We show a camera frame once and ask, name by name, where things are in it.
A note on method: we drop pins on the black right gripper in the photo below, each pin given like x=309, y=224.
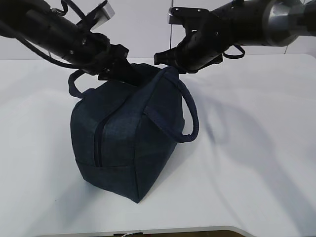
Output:
x=195, y=51

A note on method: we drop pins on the dark blue lunch bag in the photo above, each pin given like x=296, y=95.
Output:
x=123, y=135

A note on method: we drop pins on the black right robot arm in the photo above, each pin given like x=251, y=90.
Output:
x=222, y=33

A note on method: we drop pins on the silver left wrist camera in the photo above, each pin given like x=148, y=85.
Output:
x=102, y=15

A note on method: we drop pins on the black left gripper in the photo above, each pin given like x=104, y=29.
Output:
x=110, y=62

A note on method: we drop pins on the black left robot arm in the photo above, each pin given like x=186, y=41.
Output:
x=64, y=37

